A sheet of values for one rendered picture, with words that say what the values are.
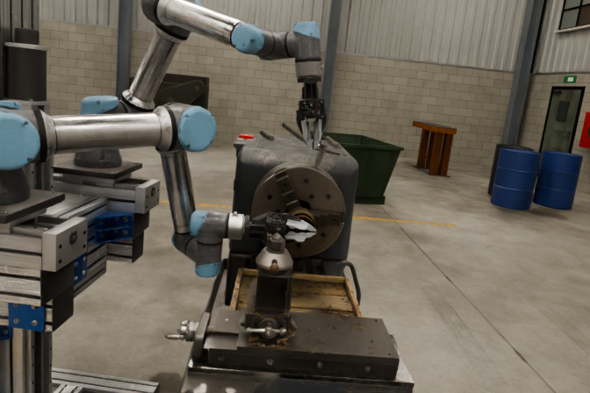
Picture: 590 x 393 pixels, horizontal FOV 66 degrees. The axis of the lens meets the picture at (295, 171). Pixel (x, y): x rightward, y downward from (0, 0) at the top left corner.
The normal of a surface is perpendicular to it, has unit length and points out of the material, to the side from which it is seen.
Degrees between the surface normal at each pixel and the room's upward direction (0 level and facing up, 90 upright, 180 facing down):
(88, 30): 90
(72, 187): 90
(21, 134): 90
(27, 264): 90
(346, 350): 0
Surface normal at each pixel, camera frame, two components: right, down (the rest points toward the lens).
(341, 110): 0.07, 0.19
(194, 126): 0.73, 0.19
